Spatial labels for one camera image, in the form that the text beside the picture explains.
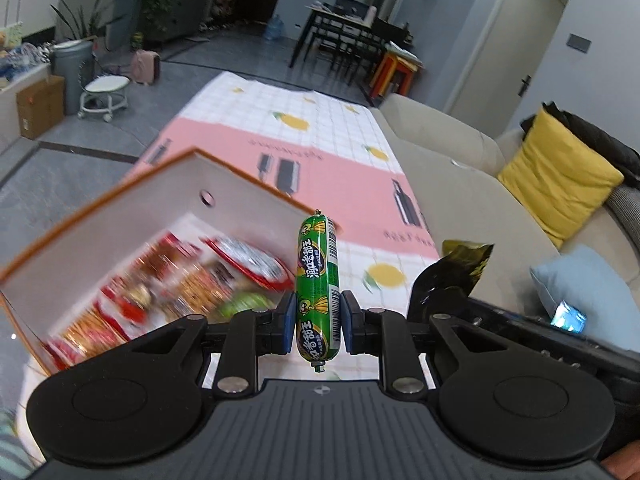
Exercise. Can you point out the beige door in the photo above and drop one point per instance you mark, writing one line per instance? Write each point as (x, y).
(505, 35)

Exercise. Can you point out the white round stool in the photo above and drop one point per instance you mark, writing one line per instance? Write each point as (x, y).
(105, 90)

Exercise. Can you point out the grey dresser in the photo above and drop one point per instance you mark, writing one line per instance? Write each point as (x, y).
(185, 0)

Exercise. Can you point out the brown cardboard carton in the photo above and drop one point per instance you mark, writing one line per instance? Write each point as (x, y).
(40, 107)

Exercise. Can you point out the dark dining table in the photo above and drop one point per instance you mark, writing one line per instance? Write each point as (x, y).
(340, 12)

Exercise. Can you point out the red duck leg packet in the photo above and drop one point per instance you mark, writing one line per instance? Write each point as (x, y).
(125, 307)

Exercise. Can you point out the spiky green plant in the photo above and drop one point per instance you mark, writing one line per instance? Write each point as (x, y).
(85, 15)

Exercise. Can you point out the orange stool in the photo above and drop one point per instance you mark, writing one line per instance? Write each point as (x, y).
(395, 75)

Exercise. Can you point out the orange cardboard box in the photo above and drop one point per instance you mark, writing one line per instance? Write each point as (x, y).
(150, 210)

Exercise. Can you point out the orange spicy strips packet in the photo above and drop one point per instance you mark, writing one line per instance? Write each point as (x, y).
(90, 332)

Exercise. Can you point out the pile of small toys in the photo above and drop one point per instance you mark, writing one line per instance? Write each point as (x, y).
(20, 60)

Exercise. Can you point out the red packet with white label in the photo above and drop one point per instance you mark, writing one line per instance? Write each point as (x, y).
(250, 260)

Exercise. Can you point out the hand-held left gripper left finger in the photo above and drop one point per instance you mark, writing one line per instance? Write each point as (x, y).
(286, 322)

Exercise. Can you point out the light blue pillow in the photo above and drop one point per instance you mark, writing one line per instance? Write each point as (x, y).
(580, 275)

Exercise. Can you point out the dark dining chair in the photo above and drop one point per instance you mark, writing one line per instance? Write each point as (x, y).
(340, 45)
(375, 55)

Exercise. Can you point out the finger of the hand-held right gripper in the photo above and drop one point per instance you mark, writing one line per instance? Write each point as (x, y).
(456, 296)

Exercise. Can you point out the smartphone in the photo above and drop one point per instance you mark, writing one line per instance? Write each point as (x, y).
(570, 317)

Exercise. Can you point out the yellow pillow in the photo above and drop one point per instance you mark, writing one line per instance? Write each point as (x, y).
(555, 180)

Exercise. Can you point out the beige sofa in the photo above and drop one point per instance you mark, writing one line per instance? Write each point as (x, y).
(450, 195)

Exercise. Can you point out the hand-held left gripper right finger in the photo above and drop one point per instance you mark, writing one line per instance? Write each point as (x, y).
(348, 322)

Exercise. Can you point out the green sausage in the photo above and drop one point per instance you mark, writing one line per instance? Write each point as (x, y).
(317, 280)

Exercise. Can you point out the grey bin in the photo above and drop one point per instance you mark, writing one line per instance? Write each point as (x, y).
(72, 75)

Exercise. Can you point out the grey wall switch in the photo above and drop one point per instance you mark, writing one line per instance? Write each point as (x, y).
(578, 43)

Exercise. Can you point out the black and green snack packet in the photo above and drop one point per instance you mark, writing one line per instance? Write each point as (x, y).
(465, 260)

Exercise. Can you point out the checked lemon print tablecloth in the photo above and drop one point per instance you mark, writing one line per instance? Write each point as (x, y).
(300, 160)

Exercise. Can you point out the blue water jug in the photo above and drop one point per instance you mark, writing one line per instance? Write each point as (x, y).
(274, 29)

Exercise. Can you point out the grey striped pillow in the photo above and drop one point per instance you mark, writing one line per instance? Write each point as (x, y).
(625, 220)

